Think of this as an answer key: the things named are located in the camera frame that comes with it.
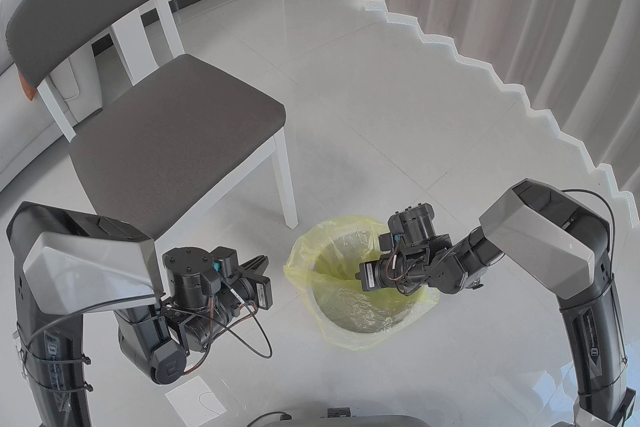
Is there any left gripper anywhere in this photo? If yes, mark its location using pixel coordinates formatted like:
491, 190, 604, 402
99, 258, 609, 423
221, 254, 274, 317

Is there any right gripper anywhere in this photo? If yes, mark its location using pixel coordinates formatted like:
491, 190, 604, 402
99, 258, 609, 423
357, 259, 402, 294

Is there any yellow plastic bag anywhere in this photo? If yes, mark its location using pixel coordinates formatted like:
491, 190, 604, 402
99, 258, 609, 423
283, 214, 441, 352

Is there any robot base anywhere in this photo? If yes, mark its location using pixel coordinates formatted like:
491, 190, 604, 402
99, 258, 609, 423
260, 407, 426, 427

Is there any white trash bin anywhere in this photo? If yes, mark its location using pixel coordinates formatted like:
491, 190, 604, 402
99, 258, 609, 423
305, 225, 426, 342

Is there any grey and white chair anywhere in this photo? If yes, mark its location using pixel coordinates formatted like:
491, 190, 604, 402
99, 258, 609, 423
5, 0, 300, 241

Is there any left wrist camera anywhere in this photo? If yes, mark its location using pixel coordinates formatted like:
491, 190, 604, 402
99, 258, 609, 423
211, 247, 239, 280

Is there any black cable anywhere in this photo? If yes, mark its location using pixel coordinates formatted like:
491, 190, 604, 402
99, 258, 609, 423
200, 310, 274, 376
245, 410, 293, 427

